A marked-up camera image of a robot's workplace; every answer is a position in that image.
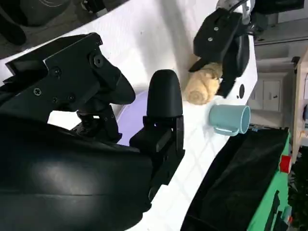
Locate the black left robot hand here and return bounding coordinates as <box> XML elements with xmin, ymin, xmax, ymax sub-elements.
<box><xmin>189</xmin><ymin>8</ymin><xmax>250</xmax><ymax>98</ymax></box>

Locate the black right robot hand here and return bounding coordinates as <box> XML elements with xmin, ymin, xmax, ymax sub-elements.
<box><xmin>0</xmin><ymin>32</ymin><xmax>186</xmax><ymax>231</ymax></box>

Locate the beige towel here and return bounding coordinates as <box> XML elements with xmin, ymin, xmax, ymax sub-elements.
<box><xmin>184</xmin><ymin>62</ymin><xmax>223</xmax><ymax>105</ymax></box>

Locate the white cabinet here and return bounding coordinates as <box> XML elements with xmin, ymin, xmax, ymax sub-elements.
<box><xmin>247</xmin><ymin>71</ymin><xmax>289</xmax><ymax>114</ymax></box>

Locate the lilac plate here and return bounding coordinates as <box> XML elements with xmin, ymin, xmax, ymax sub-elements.
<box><xmin>117</xmin><ymin>90</ymin><xmax>150</xmax><ymax>147</ymax></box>

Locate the pale green mug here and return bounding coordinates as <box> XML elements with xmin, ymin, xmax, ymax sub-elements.
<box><xmin>208</xmin><ymin>103</ymin><xmax>251</xmax><ymax>137</ymax></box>

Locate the wooden shelf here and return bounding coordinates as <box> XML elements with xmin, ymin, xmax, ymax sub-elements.
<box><xmin>292</xmin><ymin>56</ymin><xmax>308</xmax><ymax>155</ymax></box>

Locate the red block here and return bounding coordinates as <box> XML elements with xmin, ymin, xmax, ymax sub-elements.
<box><xmin>280</xmin><ymin>155</ymin><xmax>293</xmax><ymax>173</ymax></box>

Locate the black cloth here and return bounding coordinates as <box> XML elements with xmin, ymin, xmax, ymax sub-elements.
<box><xmin>180</xmin><ymin>129</ymin><xmax>290</xmax><ymax>231</ymax></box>

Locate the black round machine base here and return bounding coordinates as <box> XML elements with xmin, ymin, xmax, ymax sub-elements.
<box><xmin>18</xmin><ymin>0</ymin><xmax>71</xmax><ymax>27</ymax></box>

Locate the green panel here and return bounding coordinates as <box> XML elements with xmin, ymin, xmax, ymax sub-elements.
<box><xmin>240</xmin><ymin>131</ymin><xmax>308</xmax><ymax>231</ymax></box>

